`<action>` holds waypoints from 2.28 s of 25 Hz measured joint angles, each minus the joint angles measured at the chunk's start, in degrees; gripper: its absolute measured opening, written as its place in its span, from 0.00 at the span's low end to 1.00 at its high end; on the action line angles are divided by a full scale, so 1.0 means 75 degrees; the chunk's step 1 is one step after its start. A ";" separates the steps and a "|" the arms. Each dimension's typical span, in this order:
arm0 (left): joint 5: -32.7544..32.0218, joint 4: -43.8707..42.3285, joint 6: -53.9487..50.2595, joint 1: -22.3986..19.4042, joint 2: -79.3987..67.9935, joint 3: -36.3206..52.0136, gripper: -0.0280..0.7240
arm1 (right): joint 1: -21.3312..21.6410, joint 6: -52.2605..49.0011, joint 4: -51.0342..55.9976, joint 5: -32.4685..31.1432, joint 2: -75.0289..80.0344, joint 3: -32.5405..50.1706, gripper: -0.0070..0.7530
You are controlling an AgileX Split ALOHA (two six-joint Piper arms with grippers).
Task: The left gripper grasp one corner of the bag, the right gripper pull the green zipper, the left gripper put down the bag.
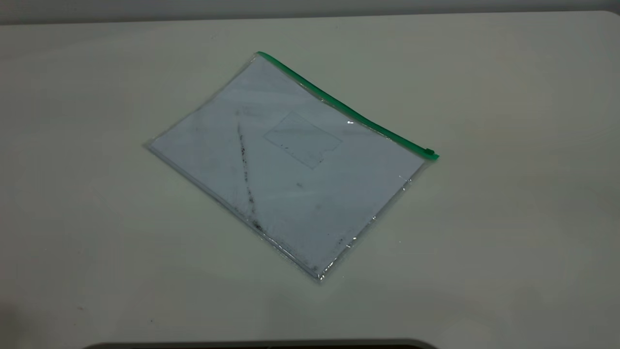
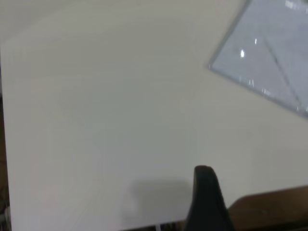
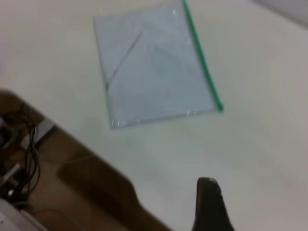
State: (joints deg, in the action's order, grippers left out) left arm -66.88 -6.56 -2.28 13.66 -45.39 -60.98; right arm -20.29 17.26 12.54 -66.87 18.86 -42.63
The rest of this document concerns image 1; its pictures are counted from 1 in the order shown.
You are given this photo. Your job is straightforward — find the clear plastic bag green zip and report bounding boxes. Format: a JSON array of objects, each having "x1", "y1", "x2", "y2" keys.
[{"x1": 144, "y1": 51, "x2": 440, "y2": 284}]

